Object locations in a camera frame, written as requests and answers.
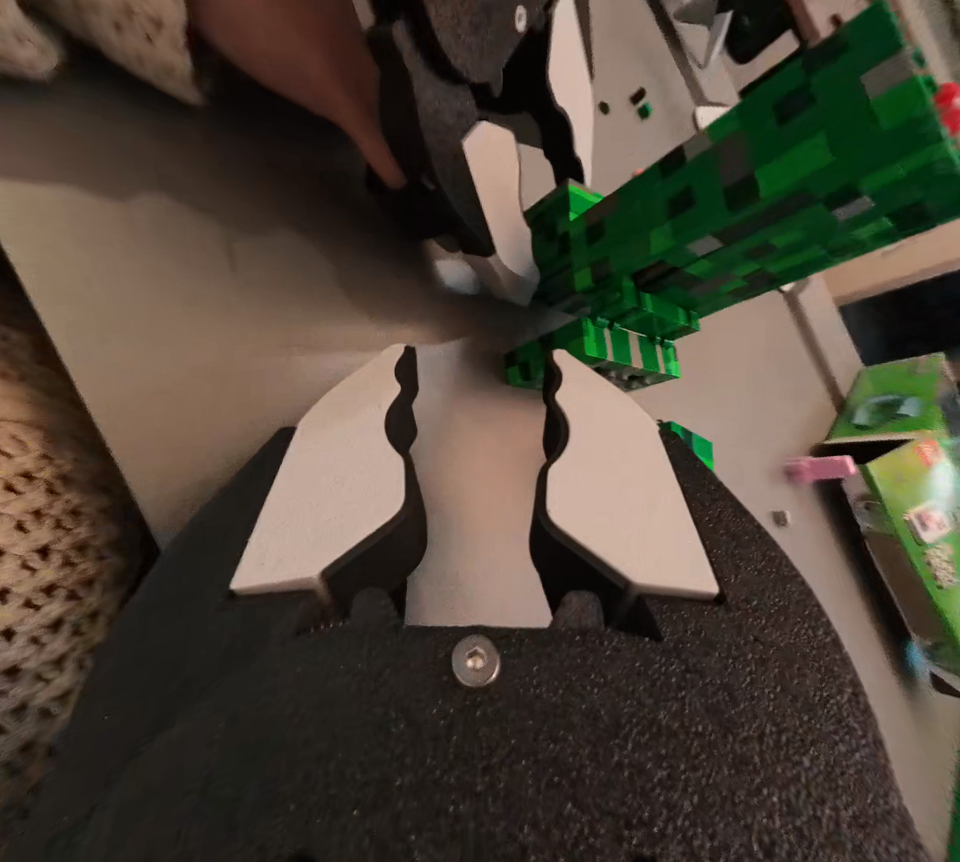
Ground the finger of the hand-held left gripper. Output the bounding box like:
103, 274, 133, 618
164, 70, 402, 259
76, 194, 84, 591
431, 120, 543, 306
486, 0, 599, 193

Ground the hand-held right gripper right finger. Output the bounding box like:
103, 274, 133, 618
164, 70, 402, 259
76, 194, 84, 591
528, 348, 723, 643

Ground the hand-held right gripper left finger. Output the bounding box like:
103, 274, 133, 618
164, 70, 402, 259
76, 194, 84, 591
228, 343, 430, 606

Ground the green lego leg block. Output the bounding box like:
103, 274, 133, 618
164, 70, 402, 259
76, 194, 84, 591
658, 420, 715, 472

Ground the green lego creeper model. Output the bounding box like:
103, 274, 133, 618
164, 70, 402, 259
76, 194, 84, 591
504, 0, 960, 391

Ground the pink lego piece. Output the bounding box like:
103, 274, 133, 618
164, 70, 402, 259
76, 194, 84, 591
783, 456, 858, 485

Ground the green cardboard lego box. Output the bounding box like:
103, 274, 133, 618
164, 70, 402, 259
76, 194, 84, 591
823, 352, 960, 687

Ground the person's left hand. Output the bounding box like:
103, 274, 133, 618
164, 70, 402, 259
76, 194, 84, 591
183, 0, 411, 192

